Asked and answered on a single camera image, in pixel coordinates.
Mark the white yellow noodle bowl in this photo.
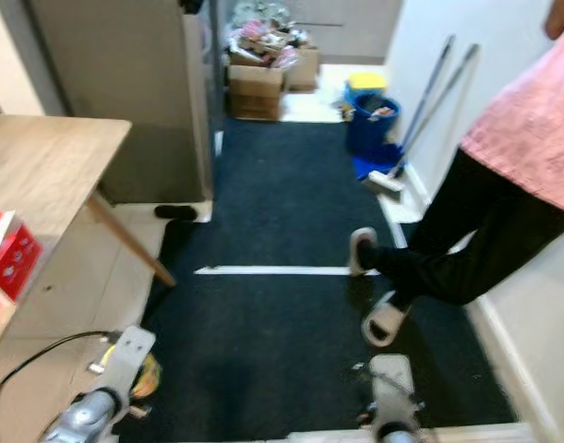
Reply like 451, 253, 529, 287
102, 343, 163, 401

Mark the grey fridge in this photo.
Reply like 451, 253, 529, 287
27, 0, 214, 206

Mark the wooden table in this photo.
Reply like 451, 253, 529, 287
0, 113, 177, 389

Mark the black slipper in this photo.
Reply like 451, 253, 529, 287
153, 204, 198, 222

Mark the white floor tape strip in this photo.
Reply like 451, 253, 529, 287
194, 265, 356, 277

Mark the large cardboard box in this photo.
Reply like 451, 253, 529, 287
225, 63, 288, 122

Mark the pile of pink packaged goods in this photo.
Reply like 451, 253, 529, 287
228, 3, 310, 67

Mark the small cardboard box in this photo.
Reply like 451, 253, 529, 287
283, 42, 322, 92

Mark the blue dustpan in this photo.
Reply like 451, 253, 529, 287
353, 143, 408, 182

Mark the blue bucket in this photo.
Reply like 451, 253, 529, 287
345, 92, 403, 160

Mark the yellow lidded blue bin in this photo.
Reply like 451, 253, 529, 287
343, 72, 390, 104

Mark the person in pink shirt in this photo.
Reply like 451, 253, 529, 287
369, 0, 564, 311

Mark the blue handled mop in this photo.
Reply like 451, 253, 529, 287
397, 35, 457, 153

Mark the grey handled white broom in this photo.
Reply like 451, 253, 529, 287
362, 43, 482, 196

